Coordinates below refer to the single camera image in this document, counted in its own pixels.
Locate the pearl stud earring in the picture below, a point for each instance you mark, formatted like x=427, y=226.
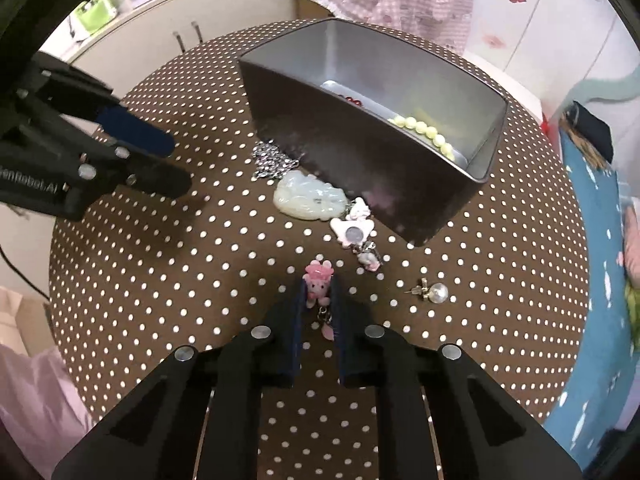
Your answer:
x=436, y=293

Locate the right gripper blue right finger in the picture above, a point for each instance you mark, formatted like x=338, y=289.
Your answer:
x=439, y=414

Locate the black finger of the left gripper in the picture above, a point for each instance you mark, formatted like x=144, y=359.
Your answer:
x=150, y=174

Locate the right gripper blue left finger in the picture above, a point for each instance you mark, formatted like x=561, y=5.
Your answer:
x=196, y=415

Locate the red storage box white lid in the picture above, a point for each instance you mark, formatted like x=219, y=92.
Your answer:
x=526, y=98

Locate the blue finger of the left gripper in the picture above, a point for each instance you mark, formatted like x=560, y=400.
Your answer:
x=120, y=124

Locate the folded black clothes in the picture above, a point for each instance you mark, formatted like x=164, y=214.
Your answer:
x=591, y=135

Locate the white jade pendant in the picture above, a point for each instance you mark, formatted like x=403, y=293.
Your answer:
x=305, y=197

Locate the white flower charm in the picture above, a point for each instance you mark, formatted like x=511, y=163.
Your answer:
x=355, y=228

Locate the blue patterned mattress sheet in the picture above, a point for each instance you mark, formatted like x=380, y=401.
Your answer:
x=596, y=392

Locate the brown polka dot tablecloth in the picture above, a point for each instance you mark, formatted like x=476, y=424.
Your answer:
x=142, y=275

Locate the grey metal tin box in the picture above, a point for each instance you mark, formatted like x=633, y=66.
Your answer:
x=410, y=131

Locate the teal bunk bed frame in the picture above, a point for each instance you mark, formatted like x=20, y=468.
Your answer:
x=604, y=90

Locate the pink charm keychain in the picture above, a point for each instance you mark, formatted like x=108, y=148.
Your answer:
x=318, y=277

